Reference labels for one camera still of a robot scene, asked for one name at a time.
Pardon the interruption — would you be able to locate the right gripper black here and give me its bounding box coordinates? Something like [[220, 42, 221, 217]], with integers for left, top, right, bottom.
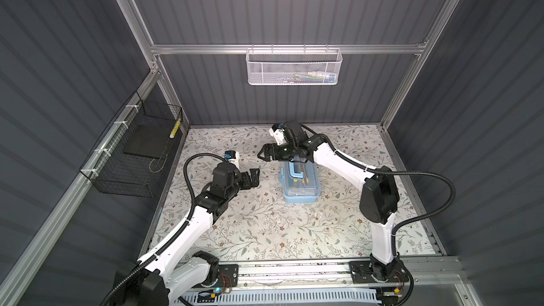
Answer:
[[257, 144, 297, 162]]

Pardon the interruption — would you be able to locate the light blue plastic tool box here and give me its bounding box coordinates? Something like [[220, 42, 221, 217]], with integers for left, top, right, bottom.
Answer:
[[279, 157, 322, 204]]

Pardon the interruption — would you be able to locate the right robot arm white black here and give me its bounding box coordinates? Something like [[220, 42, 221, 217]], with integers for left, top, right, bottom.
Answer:
[[258, 120, 456, 282]]

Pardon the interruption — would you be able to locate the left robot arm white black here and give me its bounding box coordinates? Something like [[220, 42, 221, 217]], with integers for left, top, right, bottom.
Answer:
[[101, 150, 260, 305]]

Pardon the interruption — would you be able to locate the floral table mat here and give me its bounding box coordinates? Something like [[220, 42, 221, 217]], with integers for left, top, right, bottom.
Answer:
[[144, 124, 439, 264]]

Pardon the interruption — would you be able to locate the yellow marker in black basket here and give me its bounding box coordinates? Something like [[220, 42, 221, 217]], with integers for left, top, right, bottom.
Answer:
[[169, 118, 181, 139]]

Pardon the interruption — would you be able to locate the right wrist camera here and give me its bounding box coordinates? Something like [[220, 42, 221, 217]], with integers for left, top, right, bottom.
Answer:
[[269, 123, 287, 146]]

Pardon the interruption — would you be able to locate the white wire mesh basket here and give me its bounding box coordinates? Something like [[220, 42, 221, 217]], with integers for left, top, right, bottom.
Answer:
[[245, 48, 343, 86]]

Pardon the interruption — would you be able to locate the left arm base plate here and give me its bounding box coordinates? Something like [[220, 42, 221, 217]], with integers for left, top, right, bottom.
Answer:
[[195, 263, 239, 288]]

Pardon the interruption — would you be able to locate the black wire mesh basket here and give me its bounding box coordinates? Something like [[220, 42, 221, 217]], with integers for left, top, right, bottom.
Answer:
[[80, 93, 184, 198]]

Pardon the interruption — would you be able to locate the white slotted cable duct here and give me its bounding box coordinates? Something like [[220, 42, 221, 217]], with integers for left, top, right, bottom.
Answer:
[[182, 288, 383, 305]]

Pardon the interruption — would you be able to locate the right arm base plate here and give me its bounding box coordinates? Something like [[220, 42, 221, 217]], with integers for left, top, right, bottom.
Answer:
[[348, 258, 409, 286]]

